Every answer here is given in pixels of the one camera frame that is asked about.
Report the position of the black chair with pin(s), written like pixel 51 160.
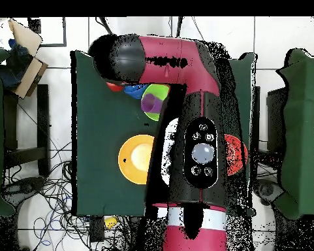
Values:
pixel 276 120

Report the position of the black chair base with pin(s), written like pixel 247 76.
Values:
pixel 23 188

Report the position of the red plastic cup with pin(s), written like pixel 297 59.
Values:
pixel 115 87

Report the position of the purple plastic cup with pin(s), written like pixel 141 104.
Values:
pixel 151 103

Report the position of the large green plastic bowl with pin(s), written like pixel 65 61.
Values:
pixel 156 90

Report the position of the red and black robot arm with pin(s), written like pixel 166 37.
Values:
pixel 185 78

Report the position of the dark blue plastic bowl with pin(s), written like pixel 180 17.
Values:
pixel 135 90

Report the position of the black pole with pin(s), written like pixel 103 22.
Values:
pixel 179 24

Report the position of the large orange plastic bowl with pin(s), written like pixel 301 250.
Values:
pixel 131 159

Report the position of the blue cloth bundle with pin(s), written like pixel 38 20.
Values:
pixel 14 68

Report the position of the cardboard box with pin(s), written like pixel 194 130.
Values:
pixel 28 75

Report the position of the yellow plastic cup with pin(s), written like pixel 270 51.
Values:
pixel 110 222

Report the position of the grey chair base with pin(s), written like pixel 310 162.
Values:
pixel 267 189

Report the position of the large red plastic bowl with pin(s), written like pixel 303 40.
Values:
pixel 235 154

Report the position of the dark green table cloth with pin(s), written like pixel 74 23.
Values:
pixel 107 130

